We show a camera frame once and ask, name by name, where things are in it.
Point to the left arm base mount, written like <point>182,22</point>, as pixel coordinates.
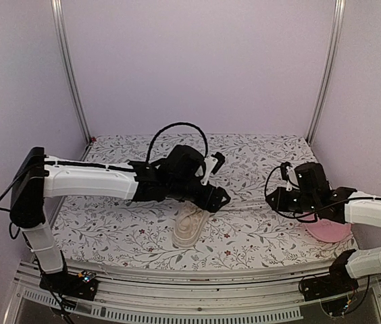
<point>66,284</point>

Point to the floral patterned table mat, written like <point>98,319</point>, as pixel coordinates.
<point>169,235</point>

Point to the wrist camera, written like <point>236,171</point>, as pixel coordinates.
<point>285,169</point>
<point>211,165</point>

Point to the right aluminium frame post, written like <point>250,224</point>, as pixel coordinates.
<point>335,35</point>

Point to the aluminium front rail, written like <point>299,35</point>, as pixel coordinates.
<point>131,295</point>

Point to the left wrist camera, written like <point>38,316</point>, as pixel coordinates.
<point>211,165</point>

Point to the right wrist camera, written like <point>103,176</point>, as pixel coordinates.
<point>285,169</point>

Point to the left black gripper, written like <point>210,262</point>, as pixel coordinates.
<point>215,204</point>

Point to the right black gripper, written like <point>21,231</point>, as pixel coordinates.
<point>280,204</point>

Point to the aluminium frame post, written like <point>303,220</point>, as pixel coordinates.
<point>335,35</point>
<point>60,28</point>

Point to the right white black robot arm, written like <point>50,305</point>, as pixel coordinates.
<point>348,205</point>

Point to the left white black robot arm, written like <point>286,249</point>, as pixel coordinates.
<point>42,176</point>

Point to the pink round plate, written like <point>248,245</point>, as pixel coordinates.
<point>328,231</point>

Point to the cream white sneaker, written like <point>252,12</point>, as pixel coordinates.
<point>189,225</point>

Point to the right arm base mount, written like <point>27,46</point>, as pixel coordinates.
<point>336,282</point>

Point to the left aluminium frame post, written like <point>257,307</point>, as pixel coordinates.
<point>60,28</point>

